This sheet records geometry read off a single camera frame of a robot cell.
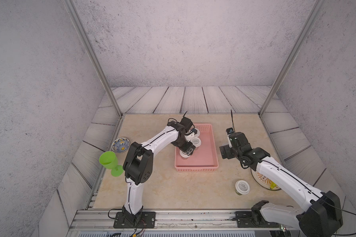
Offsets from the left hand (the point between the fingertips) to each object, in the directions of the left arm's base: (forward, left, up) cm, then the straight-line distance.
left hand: (189, 150), depth 90 cm
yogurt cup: (+7, -5, -2) cm, 9 cm away
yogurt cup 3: (+14, -7, -1) cm, 15 cm away
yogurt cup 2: (-2, +3, -1) cm, 4 cm away
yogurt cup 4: (-22, -26, -3) cm, 34 cm away
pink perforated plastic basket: (-3, -10, -8) cm, 12 cm away
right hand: (-3, -23, +8) cm, 24 cm away
